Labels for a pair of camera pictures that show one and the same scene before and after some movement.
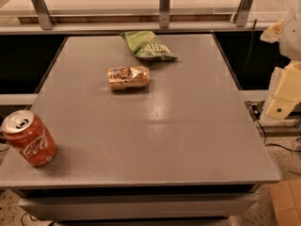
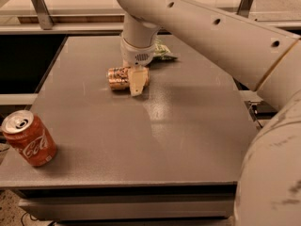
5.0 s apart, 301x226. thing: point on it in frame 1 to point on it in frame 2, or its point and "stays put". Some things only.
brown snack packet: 127,77 stays put
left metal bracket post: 40,7 stays put
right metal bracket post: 242,14 stays put
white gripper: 293,38 to 136,56
